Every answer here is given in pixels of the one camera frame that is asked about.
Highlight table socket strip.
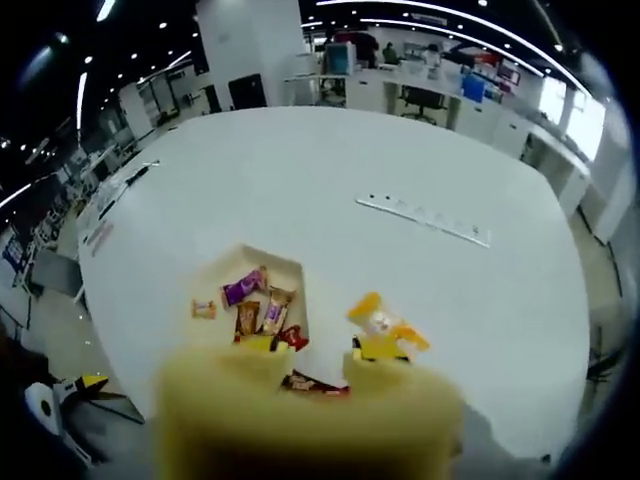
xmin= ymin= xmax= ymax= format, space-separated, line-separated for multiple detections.
xmin=355 ymin=192 xmax=492 ymax=249

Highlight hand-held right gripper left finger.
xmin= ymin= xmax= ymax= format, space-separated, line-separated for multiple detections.
xmin=233 ymin=334 xmax=295 ymax=355

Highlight white pillar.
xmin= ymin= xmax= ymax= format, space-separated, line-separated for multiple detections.
xmin=197 ymin=0 xmax=306 ymax=109

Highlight small black tool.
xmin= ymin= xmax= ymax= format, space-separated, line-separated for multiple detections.
xmin=124 ymin=159 xmax=162 ymax=185

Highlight long red food bar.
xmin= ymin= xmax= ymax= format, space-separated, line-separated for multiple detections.
xmin=279 ymin=368 xmax=351 ymax=399

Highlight small red food packet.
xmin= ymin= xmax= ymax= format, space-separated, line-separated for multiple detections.
xmin=278 ymin=324 xmax=310 ymax=353

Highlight light blue display panel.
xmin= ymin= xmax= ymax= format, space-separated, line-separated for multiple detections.
xmin=324 ymin=42 xmax=356 ymax=76

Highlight pile of assorted snack packets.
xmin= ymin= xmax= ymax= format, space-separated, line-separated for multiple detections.
xmin=191 ymin=264 xmax=296 ymax=346

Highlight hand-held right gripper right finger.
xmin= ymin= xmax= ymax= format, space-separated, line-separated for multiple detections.
xmin=351 ymin=333 xmax=551 ymax=464

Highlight orange clear food packet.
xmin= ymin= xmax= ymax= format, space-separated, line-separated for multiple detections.
xmin=347 ymin=292 xmax=431 ymax=364

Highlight beige hexagonal container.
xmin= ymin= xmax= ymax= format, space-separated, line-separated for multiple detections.
xmin=185 ymin=242 xmax=312 ymax=354

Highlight yellow food tongs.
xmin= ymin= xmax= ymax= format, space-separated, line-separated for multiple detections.
xmin=153 ymin=335 xmax=465 ymax=480

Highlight blue box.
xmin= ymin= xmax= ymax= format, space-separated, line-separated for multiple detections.
xmin=462 ymin=74 xmax=489 ymax=104

